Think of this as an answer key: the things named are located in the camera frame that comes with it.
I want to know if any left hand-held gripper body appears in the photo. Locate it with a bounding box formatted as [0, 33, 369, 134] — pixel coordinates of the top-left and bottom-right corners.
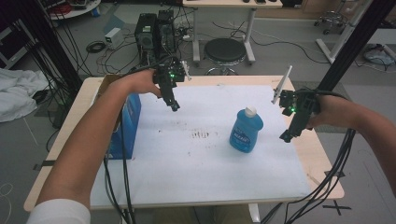
[152, 59, 191, 91]

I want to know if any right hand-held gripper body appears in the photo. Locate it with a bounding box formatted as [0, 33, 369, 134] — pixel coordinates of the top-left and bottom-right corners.
[271, 64, 321, 126]

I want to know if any blue bottle with white cap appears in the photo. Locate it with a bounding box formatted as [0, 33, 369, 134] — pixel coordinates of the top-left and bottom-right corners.
[229, 105, 264, 154]

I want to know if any person's right hand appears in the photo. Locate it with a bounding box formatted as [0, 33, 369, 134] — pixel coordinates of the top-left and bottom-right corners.
[305, 94, 346, 131]

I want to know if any person's left hand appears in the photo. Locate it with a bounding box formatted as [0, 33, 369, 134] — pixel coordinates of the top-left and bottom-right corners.
[123, 69, 163, 99]

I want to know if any black computer tower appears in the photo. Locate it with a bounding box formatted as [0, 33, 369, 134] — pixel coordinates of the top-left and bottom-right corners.
[134, 12, 159, 67]
[156, 9, 177, 61]

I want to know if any blue cardboard box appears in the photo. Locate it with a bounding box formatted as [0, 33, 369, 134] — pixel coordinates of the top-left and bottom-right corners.
[92, 74, 143, 161]

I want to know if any black round stool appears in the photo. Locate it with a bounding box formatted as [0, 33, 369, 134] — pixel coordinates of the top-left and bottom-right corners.
[204, 37, 248, 77]

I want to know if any small white box device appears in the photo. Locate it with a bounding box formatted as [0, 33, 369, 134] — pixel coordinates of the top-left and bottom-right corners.
[104, 27, 124, 50]

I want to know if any white mat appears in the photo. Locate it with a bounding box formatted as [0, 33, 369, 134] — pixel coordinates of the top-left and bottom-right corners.
[90, 84, 313, 208]

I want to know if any black metal stand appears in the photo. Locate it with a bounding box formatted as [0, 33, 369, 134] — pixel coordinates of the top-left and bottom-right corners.
[315, 0, 396, 93]
[0, 0, 84, 94]

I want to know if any wheeled chair base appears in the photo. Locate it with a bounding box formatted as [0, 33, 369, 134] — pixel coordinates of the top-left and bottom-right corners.
[313, 10, 348, 35]

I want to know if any white desk with metal legs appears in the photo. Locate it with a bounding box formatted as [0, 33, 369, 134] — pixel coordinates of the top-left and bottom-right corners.
[181, 0, 284, 66]

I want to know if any round white table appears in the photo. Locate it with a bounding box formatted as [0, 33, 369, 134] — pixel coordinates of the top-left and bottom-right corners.
[43, 0, 103, 21]

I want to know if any white cloth heap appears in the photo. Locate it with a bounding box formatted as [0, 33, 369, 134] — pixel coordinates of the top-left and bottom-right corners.
[0, 67, 50, 124]

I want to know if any white sleeve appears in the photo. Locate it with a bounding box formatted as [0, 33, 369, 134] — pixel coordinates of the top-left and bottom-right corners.
[25, 199, 92, 224]

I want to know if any right gripper black cable bundle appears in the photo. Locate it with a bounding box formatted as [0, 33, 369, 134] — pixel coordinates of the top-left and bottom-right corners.
[261, 88, 357, 224]

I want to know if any gripper black cable bundle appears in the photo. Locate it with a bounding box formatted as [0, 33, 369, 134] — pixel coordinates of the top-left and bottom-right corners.
[261, 88, 357, 224]
[103, 55, 179, 224]

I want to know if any white table leg frame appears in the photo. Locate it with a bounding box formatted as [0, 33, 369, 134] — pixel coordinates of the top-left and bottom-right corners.
[315, 0, 375, 65]

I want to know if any coiled black cable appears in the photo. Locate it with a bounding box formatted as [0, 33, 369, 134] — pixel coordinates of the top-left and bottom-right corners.
[85, 40, 107, 54]

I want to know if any left gripper black cable bundle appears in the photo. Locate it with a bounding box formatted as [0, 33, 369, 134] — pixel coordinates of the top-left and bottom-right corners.
[103, 55, 179, 224]

